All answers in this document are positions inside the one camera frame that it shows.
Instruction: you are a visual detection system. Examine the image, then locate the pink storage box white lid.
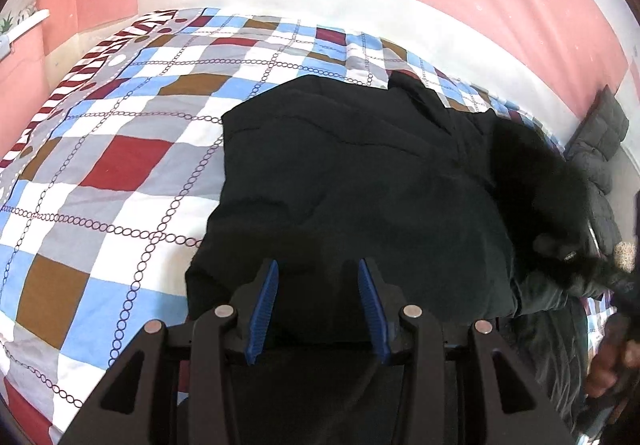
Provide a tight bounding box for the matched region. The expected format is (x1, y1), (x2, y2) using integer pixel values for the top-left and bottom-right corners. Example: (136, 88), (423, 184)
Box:
(0, 9), (51, 151)

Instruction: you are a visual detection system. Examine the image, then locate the person's right hand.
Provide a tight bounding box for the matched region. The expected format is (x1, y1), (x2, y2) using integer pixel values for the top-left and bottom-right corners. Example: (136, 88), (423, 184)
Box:
(586, 314), (633, 400)

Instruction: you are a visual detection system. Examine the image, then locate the cream knitted pillow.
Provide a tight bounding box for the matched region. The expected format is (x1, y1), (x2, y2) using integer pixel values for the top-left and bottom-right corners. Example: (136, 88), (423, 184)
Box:
(612, 240), (639, 274)

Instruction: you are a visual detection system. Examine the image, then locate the black coat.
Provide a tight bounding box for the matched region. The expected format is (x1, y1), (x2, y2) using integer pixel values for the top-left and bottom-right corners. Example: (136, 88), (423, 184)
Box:
(177, 71), (621, 445)

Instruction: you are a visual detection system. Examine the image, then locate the checkered bed sheet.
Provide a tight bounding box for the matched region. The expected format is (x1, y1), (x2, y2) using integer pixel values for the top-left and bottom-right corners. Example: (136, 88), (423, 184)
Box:
(0, 8), (621, 441)

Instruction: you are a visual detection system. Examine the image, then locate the grey quilted cushion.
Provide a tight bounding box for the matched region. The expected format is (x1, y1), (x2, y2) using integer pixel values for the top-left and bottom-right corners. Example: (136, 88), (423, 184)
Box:
(565, 85), (631, 258)

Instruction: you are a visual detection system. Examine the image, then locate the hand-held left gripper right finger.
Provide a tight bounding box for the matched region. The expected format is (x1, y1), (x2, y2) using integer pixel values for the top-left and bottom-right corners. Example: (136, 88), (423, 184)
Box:
(357, 259), (576, 445)

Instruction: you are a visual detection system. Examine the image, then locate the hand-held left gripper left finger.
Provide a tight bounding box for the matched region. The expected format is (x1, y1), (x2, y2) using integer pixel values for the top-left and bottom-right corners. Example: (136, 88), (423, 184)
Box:
(62, 259), (279, 445)

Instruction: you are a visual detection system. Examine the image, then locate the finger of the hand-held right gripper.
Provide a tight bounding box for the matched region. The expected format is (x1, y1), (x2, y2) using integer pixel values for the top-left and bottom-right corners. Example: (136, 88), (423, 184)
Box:
(602, 267), (640, 321)

